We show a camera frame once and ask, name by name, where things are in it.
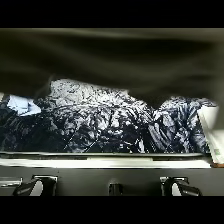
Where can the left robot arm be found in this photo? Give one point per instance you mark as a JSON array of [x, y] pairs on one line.
[[35, 187]]

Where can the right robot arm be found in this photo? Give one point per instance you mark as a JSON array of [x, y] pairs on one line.
[[181, 188]]

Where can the silver frame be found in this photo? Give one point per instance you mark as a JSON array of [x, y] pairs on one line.
[[100, 180]]

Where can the dark grey garment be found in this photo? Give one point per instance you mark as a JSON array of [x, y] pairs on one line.
[[110, 56]]

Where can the light blue garment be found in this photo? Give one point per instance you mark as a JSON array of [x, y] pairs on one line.
[[21, 105]]

